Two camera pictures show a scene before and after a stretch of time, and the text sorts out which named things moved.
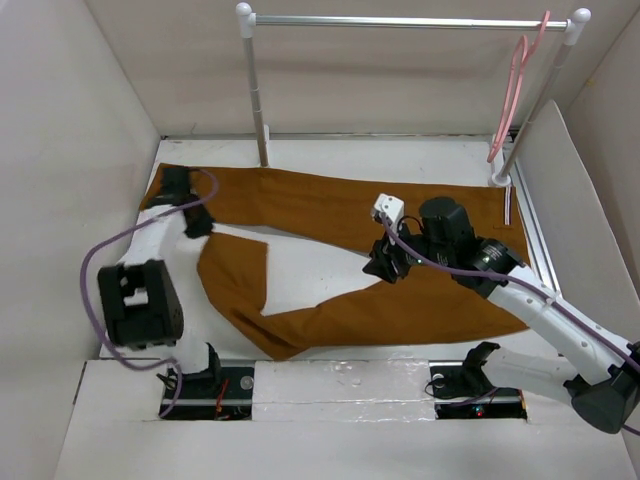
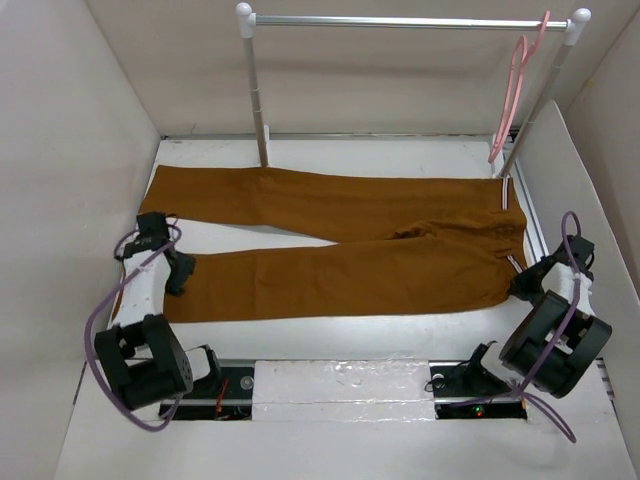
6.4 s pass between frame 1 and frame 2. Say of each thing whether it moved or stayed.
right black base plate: stayed
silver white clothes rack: stayed
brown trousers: moved
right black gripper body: moved
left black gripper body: moved
